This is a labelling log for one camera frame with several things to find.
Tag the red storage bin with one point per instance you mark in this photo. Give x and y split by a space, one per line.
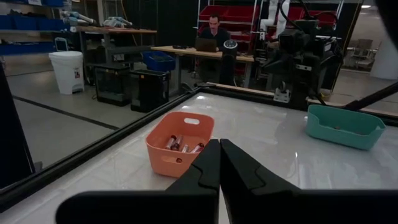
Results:
326 18
236 14

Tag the black cylindrical stand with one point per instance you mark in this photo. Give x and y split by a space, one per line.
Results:
228 68

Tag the white trash can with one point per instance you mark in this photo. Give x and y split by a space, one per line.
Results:
66 74

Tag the dark laptop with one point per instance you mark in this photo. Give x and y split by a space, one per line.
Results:
206 45

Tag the grey chair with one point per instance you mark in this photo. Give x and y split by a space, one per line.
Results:
362 49

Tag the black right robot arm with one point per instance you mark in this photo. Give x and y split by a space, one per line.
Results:
323 62

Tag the wooden work table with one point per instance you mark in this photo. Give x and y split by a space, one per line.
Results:
130 30

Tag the black metal table frame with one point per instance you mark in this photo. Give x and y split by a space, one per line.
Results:
93 148

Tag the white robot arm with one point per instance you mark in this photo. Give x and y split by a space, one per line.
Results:
273 12

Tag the orange plastic bin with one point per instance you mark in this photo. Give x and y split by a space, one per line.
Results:
205 130

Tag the person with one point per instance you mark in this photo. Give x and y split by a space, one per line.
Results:
214 34

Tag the green plastic bin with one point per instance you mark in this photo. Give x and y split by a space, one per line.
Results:
342 140

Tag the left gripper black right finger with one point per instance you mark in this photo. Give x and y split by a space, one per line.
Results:
248 193

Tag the blue plastic crate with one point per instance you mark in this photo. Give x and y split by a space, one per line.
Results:
158 63

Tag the wooden desk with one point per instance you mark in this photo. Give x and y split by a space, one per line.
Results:
186 53

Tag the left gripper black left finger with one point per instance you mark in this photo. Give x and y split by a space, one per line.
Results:
199 186

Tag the blue storage bin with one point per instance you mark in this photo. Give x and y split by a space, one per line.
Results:
28 22
28 49

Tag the small dark battery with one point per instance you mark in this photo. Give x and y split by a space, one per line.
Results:
197 148

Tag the white arm base bracket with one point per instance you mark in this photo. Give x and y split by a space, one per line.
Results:
281 95

